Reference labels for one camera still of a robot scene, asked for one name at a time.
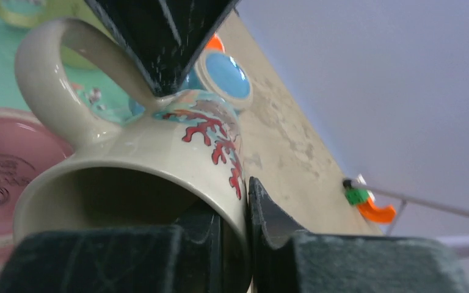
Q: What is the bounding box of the lime green mug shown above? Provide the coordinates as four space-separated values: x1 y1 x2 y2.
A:
0 0 114 70

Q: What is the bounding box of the green toy block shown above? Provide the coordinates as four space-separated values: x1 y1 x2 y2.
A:
344 188 369 206

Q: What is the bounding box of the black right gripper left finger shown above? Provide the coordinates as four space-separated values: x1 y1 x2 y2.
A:
0 203 223 293

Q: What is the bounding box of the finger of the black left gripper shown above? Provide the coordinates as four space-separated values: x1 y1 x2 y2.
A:
86 0 238 97

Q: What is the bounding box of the white music stand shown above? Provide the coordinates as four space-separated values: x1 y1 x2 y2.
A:
342 178 469 259

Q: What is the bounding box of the green floral tray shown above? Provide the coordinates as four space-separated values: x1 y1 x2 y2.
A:
0 1 144 125

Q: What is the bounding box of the orange mug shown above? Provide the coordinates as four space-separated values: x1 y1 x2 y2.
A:
205 34 225 52

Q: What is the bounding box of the orange toy piece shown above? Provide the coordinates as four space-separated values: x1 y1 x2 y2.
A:
356 197 396 224

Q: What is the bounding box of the cream coral shell mug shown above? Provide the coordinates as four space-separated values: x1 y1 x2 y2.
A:
13 18 251 292

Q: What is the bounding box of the pink skull mug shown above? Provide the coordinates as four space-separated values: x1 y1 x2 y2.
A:
0 107 73 271

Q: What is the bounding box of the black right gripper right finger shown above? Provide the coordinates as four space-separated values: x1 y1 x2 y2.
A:
248 177 469 292

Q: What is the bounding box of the blue butterfly mug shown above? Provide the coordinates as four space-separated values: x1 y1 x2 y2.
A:
128 48 254 126

